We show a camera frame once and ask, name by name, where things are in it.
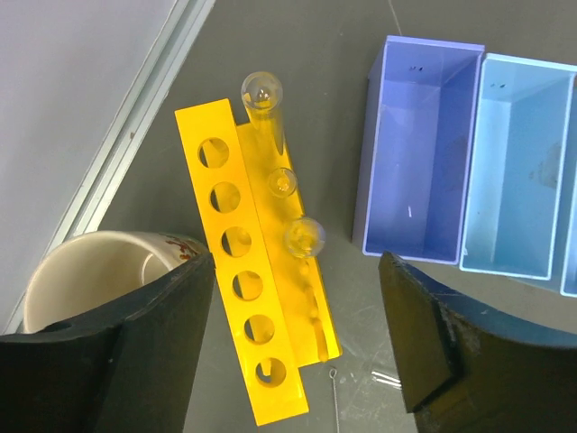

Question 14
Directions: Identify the purple plastic bin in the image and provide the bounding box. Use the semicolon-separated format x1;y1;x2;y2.
353;35;485;265

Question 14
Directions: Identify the light blue right bin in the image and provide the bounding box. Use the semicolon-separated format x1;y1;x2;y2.
560;190;577;298

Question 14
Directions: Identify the test tube brush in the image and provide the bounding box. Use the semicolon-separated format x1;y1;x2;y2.
328;366;341;433

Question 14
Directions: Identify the light blue bin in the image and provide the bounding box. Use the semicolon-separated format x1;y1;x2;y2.
459;53;576;281
560;190;577;298

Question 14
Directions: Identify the short glass test tube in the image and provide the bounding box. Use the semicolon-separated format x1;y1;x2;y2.
268;167;298;198

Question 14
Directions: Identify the yellow test tube rack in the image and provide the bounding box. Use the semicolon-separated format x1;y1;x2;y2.
175;99;342;426

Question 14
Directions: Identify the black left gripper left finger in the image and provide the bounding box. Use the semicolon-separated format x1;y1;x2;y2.
1;253;215;432

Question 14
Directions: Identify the beige ceramic mug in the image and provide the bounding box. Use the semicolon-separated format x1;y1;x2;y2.
23;230;207;333

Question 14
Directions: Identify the long glass test tube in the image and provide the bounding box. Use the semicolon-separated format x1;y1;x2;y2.
283;216;328;363

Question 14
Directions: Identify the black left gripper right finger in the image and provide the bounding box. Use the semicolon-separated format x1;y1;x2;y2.
379;253;576;432

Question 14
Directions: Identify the light blue middle bin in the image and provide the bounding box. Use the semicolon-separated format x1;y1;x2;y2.
459;53;576;281

